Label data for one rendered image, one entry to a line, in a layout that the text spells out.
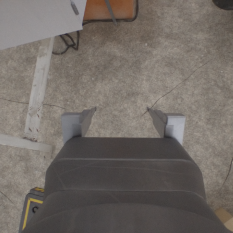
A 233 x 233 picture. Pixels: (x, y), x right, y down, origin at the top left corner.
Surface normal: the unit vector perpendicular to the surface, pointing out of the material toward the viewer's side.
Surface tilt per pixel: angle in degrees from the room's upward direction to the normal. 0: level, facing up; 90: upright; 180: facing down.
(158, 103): 0
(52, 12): 90
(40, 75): 0
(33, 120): 0
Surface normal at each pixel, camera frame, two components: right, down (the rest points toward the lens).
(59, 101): -0.13, -0.12
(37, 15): 0.15, 0.98
